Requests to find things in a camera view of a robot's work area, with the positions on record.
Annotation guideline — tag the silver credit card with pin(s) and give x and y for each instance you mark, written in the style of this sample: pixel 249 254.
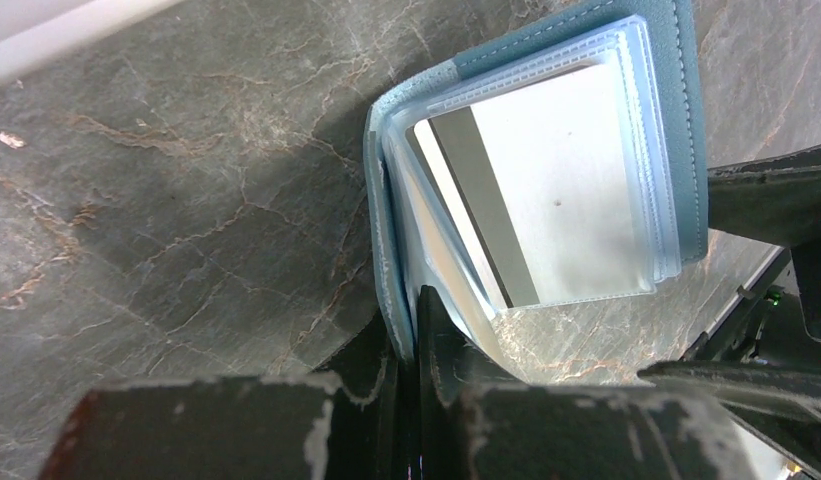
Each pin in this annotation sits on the silver credit card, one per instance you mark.
pixel 537 185

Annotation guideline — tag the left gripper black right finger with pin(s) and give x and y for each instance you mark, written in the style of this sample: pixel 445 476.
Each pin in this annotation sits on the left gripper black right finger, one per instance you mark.
pixel 480 422

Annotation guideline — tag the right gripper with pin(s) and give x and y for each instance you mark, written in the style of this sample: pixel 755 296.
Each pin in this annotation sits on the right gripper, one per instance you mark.
pixel 762 362

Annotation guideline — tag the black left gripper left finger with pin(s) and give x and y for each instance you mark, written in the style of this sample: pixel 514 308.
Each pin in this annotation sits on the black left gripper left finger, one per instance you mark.
pixel 335 422

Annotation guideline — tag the blue card holder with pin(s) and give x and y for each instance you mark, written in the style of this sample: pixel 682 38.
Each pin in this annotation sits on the blue card holder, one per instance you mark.
pixel 673 43

